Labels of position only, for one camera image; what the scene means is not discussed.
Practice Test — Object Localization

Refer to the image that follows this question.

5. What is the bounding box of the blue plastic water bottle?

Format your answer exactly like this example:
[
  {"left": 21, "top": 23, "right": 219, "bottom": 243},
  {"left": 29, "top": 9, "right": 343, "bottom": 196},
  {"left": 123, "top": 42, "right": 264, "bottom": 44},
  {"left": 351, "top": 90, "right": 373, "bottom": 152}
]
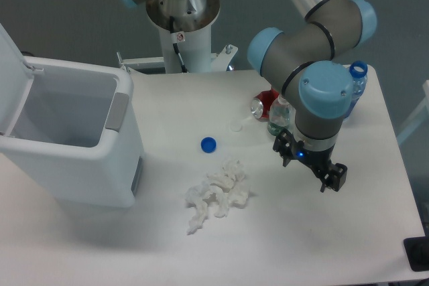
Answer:
[{"left": 344, "top": 60, "right": 368, "bottom": 120}]

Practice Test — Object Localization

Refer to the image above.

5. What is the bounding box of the blue bottle cap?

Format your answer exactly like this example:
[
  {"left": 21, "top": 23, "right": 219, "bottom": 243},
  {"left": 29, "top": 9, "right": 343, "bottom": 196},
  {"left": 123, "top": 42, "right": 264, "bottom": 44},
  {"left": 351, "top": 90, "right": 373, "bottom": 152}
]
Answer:
[{"left": 200, "top": 137, "right": 217, "bottom": 153}]

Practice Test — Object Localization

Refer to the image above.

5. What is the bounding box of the clear green label bottle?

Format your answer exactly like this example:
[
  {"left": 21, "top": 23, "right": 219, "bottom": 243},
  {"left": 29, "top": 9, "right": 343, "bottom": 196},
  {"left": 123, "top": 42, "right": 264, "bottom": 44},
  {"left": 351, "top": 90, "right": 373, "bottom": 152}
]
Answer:
[{"left": 267, "top": 95, "right": 295, "bottom": 136}]

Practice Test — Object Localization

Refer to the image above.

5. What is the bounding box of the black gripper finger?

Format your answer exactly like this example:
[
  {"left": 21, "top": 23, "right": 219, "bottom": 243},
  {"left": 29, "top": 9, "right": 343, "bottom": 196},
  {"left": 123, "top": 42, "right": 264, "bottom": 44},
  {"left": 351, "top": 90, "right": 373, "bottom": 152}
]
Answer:
[
  {"left": 273, "top": 129, "right": 295, "bottom": 167},
  {"left": 319, "top": 163, "right": 347, "bottom": 192}
]

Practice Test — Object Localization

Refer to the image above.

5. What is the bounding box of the white furniture at right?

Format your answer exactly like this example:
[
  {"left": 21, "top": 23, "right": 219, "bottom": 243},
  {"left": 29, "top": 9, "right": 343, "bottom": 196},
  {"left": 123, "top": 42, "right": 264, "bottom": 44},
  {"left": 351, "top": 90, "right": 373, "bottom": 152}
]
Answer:
[{"left": 396, "top": 80, "right": 428, "bottom": 146}]

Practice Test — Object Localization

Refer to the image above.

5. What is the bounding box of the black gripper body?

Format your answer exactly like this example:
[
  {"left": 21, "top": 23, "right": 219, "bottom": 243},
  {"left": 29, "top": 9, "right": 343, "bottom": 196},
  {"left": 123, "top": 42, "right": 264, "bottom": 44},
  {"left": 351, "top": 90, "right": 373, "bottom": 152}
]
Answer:
[{"left": 292, "top": 142, "right": 335, "bottom": 178}]

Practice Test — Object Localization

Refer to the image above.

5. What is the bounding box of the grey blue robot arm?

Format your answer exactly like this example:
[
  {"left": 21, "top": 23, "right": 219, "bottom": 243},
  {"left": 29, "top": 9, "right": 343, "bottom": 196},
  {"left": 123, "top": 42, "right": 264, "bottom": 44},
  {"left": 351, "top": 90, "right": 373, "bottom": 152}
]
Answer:
[{"left": 123, "top": 0, "right": 377, "bottom": 191}]

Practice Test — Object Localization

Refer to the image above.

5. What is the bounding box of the long crumpled white paper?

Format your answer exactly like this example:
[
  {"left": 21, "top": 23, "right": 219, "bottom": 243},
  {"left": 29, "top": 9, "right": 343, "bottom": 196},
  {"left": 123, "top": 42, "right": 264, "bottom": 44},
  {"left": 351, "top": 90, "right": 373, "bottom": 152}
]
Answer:
[{"left": 184, "top": 159, "right": 249, "bottom": 235}]

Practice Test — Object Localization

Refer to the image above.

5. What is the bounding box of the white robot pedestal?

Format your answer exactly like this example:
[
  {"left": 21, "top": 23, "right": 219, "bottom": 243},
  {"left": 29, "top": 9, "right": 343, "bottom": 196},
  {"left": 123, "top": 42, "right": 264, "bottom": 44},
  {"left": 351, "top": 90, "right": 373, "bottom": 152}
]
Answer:
[{"left": 146, "top": 0, "right": 220, "bottom": 73}]

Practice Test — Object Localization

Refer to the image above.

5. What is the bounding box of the black device at edge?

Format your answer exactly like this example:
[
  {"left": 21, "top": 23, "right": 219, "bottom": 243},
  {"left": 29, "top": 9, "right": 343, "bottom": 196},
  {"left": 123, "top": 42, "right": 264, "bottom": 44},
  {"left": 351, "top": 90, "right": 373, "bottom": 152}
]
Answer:
[{"left": 403, "top": 236, "right": 428, "bottom": 272}]

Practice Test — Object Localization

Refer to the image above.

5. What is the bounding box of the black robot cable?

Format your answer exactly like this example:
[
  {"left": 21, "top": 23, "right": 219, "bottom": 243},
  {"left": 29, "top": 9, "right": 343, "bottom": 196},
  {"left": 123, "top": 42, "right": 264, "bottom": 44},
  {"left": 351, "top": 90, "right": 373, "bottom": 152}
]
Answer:
[{"left": 169, "top": 16, "right": 188, "bottom": 73}]

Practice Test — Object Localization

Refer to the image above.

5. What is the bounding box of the white trash bin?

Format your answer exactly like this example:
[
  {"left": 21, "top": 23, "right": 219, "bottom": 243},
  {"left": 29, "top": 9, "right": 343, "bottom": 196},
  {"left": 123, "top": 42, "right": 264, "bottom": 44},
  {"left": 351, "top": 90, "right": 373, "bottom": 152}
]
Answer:
[{"left": 1, "top": 30, "right": 144, "bottom": 208}]

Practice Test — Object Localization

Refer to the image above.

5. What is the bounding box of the white metal base bracket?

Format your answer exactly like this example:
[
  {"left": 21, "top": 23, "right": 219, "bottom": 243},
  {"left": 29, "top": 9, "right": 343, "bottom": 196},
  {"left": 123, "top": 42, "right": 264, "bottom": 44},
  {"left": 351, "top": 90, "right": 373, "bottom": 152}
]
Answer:
[{"left": 116, "top": 44, "right": 239, "bottom": 74}]

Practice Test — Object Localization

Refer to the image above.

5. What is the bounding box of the red soda can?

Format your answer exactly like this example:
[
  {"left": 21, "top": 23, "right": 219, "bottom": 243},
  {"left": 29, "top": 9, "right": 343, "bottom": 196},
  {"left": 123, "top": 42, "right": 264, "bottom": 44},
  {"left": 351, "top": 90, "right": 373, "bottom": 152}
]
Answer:
[{"left": 250, "top": 88, "right": 279, "bottom": 121}]

